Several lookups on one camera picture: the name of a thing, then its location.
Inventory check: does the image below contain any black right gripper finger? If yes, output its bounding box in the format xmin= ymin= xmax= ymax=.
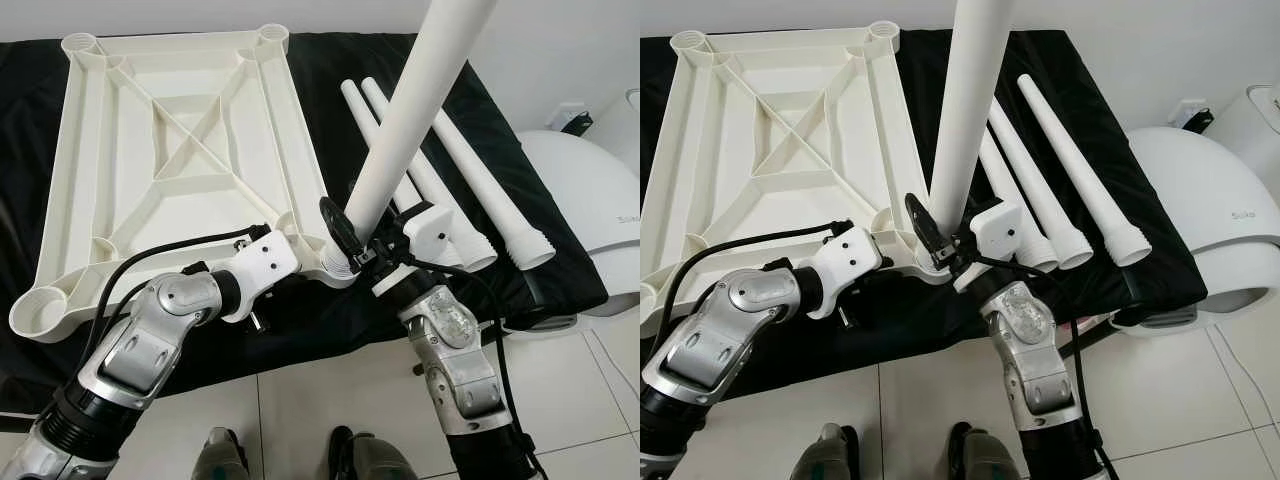
xmin=905 ymin=193 xmax=946 ymax=263
xmin=318 ymin=197 xmax=361 ymax=263

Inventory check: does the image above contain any white ribbed plastic table top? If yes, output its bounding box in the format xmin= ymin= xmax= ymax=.
xmin=640 ymin=20 xmax=951 ymax=313
xmin=8 ymin=22 xmax=357 ymax=344

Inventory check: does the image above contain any black metal bench leg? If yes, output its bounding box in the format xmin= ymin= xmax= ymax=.
xmin=1060 ymin=320 xmax=1113 ymax=357

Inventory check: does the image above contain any silver robot left leg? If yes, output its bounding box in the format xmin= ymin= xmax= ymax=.
xmin=800 ymin=425 xmax=857 ymax=480
xmin=192 ymin=428 xmax=249 ymax=480

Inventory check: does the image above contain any silver robot leg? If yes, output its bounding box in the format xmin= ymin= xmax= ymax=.
xmin=328 ymin=428 xmax=411 ymax=480
xmin=945 ymin=425 xmax=1021 ymax=480
xmin=800 ymin=425 xmax=857 ymax=480
xmin=192 ymin=428 xmax=249 ymax=480

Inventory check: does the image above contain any black quilted bench cover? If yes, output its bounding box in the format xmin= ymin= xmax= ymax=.
xmin=0 ymin=32 xmax=609 ymax=411
xmin=640 ymin=30 xmax=1209 ymax=401

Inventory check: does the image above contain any silver robot right leg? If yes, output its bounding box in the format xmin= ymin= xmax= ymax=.
xmin=328 ymin=428 xmax=411 ymax=480
xmin=945 ymin=425 xmax=1021 ymax=480

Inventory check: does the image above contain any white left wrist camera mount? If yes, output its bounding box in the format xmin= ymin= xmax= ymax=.
xmin=218 ymin=228 xmax=299 ymax=323
xmin=808 ymin=225 xmax=886 ymax=319

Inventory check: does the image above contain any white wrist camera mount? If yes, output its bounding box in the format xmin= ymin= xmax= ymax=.
xmin=808 ymin=225 xmax=886 ymax=319
xmin=372 ymin=205 xmax=456 ymax=297
xmin=952 ymin=200 xmax=1024 ymax=293
xmin=218 ymin=228 xmax=299 ymax=323

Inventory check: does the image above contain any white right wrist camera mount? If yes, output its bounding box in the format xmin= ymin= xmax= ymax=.
xmin=372 ymin=205 xmax=456 ymax=297
xmin=952 ymin=200 xmax=1024 ymax=293

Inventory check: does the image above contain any wall socket with black plug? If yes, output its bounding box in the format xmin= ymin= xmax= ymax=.
xmin=550 ymin=103 xmax=594 ymax=135
xmin=1175 ymin=100 xmax=1215 ymax=133

